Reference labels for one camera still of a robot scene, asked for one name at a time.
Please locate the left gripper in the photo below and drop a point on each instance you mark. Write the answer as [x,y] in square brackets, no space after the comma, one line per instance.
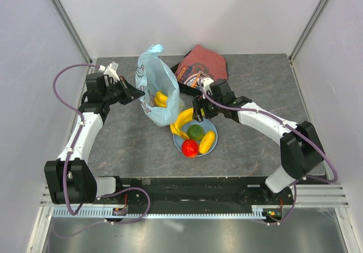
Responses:
[133,92]

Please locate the yellow banana bunch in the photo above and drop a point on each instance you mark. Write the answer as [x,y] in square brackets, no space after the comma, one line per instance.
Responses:
[184,117]
[160,99]

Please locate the blue plate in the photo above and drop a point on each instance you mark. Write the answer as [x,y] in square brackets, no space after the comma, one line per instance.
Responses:
[207,126]

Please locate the green mango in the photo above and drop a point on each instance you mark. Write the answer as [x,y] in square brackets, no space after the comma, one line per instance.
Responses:
[195,132]

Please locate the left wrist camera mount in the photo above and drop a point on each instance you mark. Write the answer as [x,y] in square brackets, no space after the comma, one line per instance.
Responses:
[110,70]

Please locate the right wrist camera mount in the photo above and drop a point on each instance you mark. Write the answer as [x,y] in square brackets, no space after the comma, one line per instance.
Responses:
[204,83]

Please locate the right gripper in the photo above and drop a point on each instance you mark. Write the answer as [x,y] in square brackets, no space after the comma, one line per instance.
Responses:
[199,102]

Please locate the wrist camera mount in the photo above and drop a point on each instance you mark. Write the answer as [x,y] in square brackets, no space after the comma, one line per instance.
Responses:
[204,83]
[110,70]

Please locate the folded red t-shirt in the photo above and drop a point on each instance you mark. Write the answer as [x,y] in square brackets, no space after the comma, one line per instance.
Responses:
[201,68]

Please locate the red apple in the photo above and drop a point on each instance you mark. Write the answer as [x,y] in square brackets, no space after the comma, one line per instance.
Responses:
[190,148]

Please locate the white cable duct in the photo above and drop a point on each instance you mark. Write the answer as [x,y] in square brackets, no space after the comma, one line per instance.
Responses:
[117,213]

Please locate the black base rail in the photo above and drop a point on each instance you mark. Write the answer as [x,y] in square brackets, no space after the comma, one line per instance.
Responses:
[239,191]

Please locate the light blue plastic bag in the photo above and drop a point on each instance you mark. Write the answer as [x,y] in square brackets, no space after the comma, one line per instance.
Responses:
[154,75]

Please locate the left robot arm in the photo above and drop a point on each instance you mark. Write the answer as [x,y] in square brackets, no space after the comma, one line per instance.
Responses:
[69,178]

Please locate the yellow mango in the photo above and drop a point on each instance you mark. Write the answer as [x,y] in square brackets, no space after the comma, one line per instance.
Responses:
[206,142]

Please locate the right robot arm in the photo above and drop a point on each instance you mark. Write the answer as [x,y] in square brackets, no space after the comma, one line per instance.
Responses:
[300,147]

